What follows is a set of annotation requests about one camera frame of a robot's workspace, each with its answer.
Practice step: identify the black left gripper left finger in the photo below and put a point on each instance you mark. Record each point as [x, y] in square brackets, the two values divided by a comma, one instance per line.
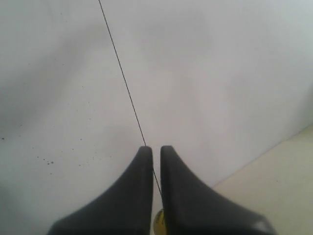
[123, 209]

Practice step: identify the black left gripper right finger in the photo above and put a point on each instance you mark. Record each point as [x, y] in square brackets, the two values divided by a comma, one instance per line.
[193, 208]

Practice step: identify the yellow tennis ball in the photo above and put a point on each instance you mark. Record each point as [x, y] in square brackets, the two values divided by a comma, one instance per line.
[159, 223]

